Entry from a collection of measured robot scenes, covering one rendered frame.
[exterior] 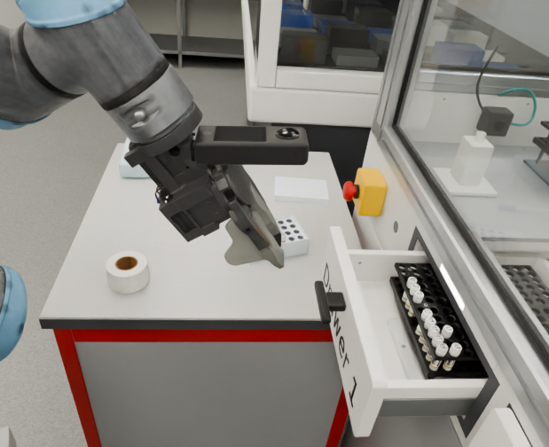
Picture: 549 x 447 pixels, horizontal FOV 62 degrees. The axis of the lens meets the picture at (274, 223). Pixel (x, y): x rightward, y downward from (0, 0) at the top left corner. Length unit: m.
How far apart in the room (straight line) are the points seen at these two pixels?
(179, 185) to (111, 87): 0.12
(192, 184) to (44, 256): 1.74
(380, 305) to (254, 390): 0.35
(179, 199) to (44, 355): 1.38
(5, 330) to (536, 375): 0.55
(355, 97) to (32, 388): 1.34
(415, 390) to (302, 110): 0.93
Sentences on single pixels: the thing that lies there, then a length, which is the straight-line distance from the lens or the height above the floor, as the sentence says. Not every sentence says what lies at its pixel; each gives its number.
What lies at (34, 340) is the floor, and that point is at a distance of 1.86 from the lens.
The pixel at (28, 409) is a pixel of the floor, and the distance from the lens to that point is 1.69.
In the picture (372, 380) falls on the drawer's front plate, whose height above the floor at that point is 0.93.
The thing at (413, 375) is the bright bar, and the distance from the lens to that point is 0.66.
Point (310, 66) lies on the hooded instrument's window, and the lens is 1.33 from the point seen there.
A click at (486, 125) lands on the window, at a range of 0.65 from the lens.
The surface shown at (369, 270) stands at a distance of 0.77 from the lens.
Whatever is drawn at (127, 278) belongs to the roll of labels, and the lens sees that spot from 0.82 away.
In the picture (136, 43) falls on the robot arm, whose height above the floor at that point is 1.23.
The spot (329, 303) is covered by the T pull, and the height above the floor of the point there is 0.91.
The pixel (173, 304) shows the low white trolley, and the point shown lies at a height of 0.76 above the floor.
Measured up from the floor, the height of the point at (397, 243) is 0.86.
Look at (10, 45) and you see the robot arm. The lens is 0.48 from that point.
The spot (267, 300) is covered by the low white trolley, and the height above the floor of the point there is 0.76.
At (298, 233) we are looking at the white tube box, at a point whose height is 0.80.
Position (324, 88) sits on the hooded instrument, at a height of 0.91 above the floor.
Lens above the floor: 1.35
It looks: 36 degrees down
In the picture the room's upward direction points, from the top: 6 degrees clockwise
